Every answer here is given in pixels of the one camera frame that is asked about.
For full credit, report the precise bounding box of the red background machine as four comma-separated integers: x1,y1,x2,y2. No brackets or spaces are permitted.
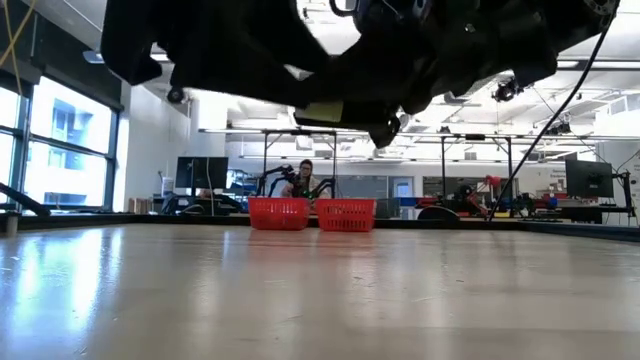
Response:
462,174,504,217

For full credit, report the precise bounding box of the black arched frame handle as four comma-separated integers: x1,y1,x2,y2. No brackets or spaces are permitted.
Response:
416,205,462,222

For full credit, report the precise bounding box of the black window frame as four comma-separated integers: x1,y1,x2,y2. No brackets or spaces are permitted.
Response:
0,69,124,214

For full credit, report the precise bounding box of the red plastic basket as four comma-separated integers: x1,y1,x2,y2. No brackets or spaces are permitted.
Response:
314,197,378,234
247,196,312,232

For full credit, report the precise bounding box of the black background rig frame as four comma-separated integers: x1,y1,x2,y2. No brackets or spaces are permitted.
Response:
439,132,515,201
260,128,339,199

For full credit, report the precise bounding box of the black ceiling camera cluster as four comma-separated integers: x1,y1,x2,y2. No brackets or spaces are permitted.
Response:
491,77,524,104

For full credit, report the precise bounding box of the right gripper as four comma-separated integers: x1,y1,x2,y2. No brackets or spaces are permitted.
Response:
323,0,502,149

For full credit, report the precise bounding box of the thick black cable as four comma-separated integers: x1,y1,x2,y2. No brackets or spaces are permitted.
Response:
0,182,51,218

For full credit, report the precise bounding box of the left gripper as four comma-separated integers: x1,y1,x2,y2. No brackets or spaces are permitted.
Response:
101,0,374,133

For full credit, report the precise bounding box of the long ceiling light fixture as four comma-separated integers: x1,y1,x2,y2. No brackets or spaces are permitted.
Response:
82,49,640,71

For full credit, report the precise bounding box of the black computer monitor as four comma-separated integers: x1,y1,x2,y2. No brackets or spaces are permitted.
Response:
564,157,616,200
174,155,230,191

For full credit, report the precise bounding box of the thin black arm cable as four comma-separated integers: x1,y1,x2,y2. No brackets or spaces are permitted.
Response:
486,0,624,222

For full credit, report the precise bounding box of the brown cardboard box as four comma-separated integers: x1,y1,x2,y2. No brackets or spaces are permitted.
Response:
127,197,154,215

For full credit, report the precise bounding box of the person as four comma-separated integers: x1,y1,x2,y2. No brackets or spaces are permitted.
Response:
281,158,330,200

